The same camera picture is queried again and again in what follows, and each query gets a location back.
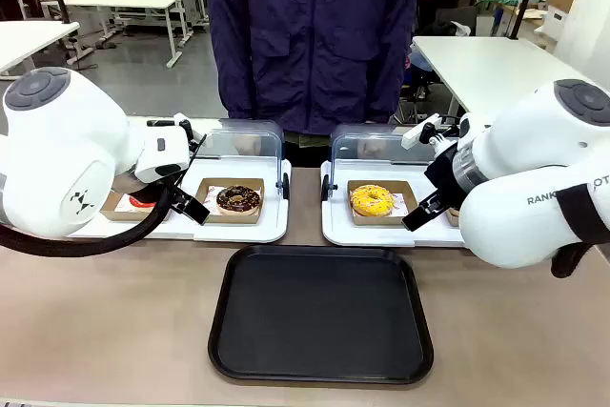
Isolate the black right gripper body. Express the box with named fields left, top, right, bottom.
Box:
left=424, top=143, right=472, bottom=211

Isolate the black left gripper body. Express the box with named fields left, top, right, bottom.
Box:
left=112, top=171, right=161, bottom=199

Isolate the red glazed donut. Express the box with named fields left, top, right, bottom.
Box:
left=127, top=191, right=159, bottom=212

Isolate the chocolate sprinkled donut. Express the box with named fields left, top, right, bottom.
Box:
left=215, top=184, right=264, bottom=216

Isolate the yellow glazed donut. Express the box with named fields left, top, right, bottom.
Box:
left=350, top=183, right=395, bottom=218

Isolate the white display tray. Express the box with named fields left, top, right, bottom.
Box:
left=70, top=157, right=292, bottom=244
left=320, top=159, right=471, bottom=249

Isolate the black plastic serving tray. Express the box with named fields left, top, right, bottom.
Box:
left=207, top=244, right=436, bottom=386

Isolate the person's left hand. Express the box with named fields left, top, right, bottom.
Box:
left=356, top=138, right=388, bottom=156

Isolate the person's right hand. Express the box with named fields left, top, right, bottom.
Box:
left=232, top=133, right=262, bottom=156

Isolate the clear plastic display cover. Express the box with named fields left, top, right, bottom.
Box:
left=193, top=118, right=291, bottom=200
left=321, top=122, right=437, bottom=202

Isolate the large white background table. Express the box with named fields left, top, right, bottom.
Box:
left=410, top=35, right=602, bottom=128

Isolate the white storage box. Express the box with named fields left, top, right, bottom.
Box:
left=532, top=5, right=564, bottom=51

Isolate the person in navy jacket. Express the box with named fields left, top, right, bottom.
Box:
left=205, top=0, right=423, bottom=168

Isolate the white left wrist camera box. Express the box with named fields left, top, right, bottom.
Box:
left=133, top=112, right=197, bottom=185

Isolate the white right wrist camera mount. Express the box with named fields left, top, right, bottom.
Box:
left=400, top=112, right=461, bottom=152

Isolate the black left arm cable sleeve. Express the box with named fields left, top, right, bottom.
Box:
left=0, top=183, right=173, bottom=252

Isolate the black arm cable sleeve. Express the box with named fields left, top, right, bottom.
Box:
left=549, top=182, right=610, bottom=279
left=0, top=183, right=173, bottom=252

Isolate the black right arm cable sleeve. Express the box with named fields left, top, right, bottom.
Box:
left=549, top=182, right=610, bottom=279

